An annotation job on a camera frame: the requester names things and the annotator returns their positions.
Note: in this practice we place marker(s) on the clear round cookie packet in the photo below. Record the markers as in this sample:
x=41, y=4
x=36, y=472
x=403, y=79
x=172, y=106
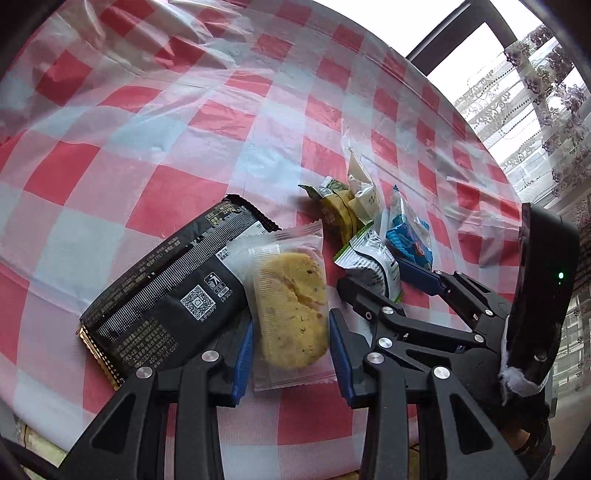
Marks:
x=291, y=304

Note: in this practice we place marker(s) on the yellow green snack packet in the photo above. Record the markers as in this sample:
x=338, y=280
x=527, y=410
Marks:
x=339, y=210

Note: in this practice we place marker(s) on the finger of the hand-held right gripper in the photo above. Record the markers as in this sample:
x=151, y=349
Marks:
x=369, y=309
x=418, y=274

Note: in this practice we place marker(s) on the red white checkered tablecloth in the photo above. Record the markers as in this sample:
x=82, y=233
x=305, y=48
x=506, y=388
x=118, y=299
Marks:
x=161, y=138

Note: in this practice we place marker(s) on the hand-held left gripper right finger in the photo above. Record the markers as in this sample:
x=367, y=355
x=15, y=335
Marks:
x=342, y=364

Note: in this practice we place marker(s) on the person's right hand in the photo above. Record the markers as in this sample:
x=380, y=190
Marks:
x=518, y=438

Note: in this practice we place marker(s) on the dark window frame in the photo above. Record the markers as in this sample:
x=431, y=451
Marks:
x=443, y=41

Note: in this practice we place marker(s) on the black snack packet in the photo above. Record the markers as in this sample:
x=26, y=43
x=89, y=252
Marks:
x=175, y=286

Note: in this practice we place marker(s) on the blue white snack packet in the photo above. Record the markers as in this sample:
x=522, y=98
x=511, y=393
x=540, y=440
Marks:
x=408, y=237

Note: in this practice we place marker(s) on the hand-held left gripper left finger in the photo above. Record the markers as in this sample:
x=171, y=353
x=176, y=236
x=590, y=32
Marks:
x=242, y=369

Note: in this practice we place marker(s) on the green white snack packet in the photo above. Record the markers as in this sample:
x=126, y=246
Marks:
x=369, y=258

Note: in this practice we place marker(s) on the sheer white lace curtain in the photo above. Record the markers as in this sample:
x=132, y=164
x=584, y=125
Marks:
x=531, y=92

